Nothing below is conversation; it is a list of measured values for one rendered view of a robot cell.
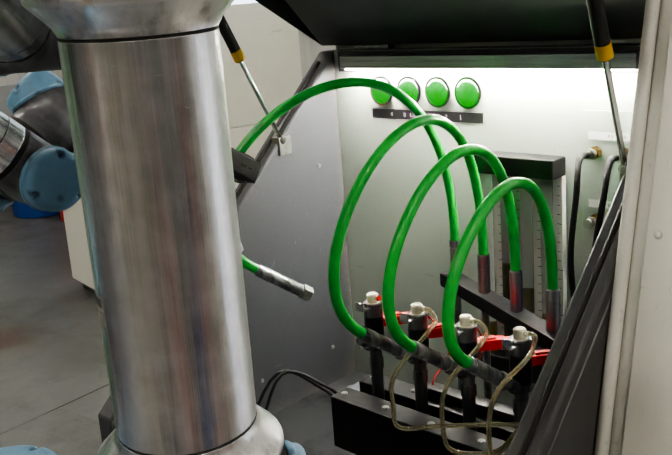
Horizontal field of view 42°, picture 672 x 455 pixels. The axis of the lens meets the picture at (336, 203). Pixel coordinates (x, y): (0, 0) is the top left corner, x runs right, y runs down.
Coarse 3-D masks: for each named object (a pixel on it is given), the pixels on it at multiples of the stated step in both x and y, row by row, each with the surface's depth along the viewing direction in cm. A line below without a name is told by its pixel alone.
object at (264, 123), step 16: (336, 80) 122; (352, 80) 123; (368, 80) 124; (304, 96) 120; (400, 96) 126; (272, 112) 119; (416, 112) 128; (256, 128) 118; (432, 128) 130; (240, 144) 118; (432, 144) 131; (448, 176) 132; (448, 192) 133; (448, 208) 134
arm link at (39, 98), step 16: (32, 80) 112; (48, 80) 114; (16, 96) 112; (32, 96) 112; (48, 96) 113; (64, 96) 114; (16, 112) 113; (32, 112) 112; (48, 112) 112; (64, 112) 113; (48, 128) 112; (64, 128) 113; (64, 144) 114
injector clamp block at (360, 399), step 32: (384, 384) 128; (352, 416) 123; (384, 416) 119; (416, 416) 118; (448, 416) 119; (480, 416) 117; (352, 448) 125; (384, 448) 120; (416, 448) 116; (480, 448) 108
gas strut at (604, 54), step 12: (588, 0) 94; (600, 0) 93; (588, 12) 95; (600, 12) 94; (600, 24) 95; (600, 36) 96; (600, 48) 97; (612, 48) 97; (600, 60) 98; (612, 84) 100; (612, 96) 100; (612, 108) 101; (624, 156) 105; (624, 168) 106
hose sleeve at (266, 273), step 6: (258, 264) 123; (258, 270) 122; (264, 270) 122; (270, 270) 123; (258, 276) 123; (264, 276) 122; (270, 276) 123; (276, 276) 123; (282, 276) 124; (270, 282) 124; (276, 282) 124; (282, 282) 124; (288, 282) 124; (294, 282) 125; (282, 288) 125; (288, 288) 124; (294, 288) 125; (300, 288) 125; (300, 294) 125
